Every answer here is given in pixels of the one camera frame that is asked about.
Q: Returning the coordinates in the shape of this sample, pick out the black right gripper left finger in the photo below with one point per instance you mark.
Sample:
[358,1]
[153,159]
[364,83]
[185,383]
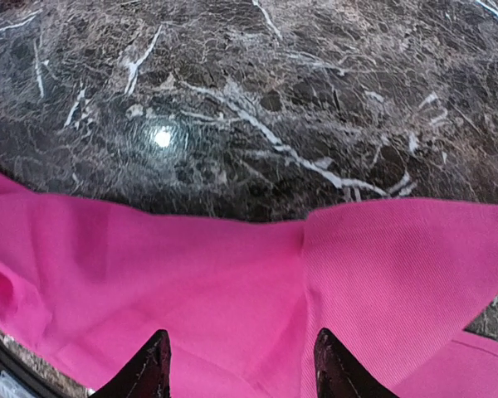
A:
[145,375]

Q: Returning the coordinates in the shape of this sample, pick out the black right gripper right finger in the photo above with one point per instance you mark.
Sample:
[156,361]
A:
[339,374]

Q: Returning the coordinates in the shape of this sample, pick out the pink trousers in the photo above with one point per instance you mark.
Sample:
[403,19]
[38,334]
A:
[85,283]

